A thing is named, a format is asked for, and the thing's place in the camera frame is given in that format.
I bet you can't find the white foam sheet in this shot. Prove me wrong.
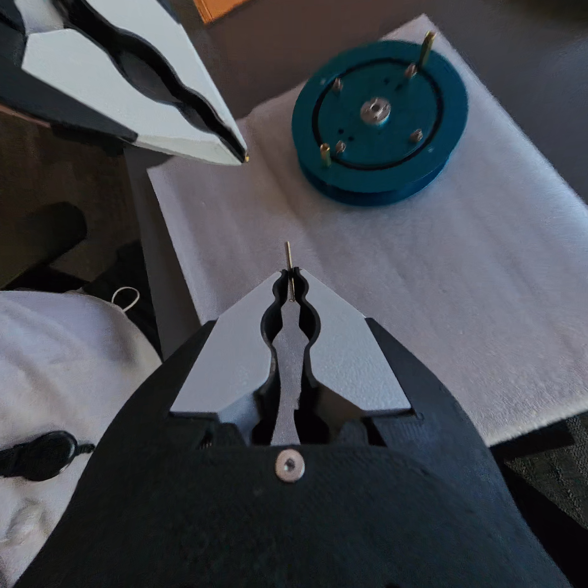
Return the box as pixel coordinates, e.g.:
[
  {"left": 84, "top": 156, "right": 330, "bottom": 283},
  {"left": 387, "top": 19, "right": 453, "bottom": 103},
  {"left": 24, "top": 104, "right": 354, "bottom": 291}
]
[{"left": 147, "top": 14, "right": 588, "bottom": 446}]

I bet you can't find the black chair armrest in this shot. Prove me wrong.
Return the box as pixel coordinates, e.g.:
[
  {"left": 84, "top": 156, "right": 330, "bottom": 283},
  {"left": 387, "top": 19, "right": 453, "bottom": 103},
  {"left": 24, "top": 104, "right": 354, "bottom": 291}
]
[{"left": 0, "top": 202, "right": 88, "bottom": 288}]

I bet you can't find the long metal screw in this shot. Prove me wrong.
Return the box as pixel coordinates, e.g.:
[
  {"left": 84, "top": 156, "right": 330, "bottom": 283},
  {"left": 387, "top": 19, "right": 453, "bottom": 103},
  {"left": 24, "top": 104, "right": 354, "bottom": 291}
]
[{"left": 285, "top": 242, "right": 297, "bottom": 304}]

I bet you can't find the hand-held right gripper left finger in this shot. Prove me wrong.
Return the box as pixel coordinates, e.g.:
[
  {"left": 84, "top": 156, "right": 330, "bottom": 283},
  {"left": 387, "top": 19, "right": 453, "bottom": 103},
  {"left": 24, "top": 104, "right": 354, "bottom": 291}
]
[{"left": 170, "top": 270, "right": 290, "bottom": 445}]

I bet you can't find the blue metal turntable assembly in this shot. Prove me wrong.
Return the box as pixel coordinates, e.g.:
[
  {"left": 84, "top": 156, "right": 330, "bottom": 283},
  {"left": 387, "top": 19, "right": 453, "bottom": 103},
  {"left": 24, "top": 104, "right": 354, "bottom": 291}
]
[{"left": 292, "top": 40, "right": 469, "bottom": 206}]

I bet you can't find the orange cardboard box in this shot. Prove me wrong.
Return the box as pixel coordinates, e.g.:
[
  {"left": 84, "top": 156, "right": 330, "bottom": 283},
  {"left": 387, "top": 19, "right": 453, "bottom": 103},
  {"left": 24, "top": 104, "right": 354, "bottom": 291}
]
[{"left": 193, "top": 0, "right": 251, "bottom": 25}]

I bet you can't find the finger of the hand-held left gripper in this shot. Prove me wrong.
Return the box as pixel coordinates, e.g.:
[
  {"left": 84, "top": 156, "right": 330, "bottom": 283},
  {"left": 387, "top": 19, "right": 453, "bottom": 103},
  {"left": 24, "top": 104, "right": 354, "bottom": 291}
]
[
  {"left": 64, "top": 0, "right": 250, "bottom": 160},
  {"left": 16, "top": 0, "right": 249, "bottom": 167}
]

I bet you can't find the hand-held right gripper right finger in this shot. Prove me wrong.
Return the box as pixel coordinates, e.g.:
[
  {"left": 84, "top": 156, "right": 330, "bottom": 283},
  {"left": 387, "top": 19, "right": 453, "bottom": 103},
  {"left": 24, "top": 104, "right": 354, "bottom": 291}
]
[{"left": 294, "top": 268, "right": 413, "bottom": 445}]

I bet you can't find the black lanyard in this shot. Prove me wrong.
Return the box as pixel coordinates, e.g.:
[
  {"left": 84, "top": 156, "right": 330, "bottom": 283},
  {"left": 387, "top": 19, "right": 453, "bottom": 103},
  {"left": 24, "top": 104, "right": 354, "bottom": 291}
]
[{"left": 0, "top": 431, "right": 95, "bottom": 482}]

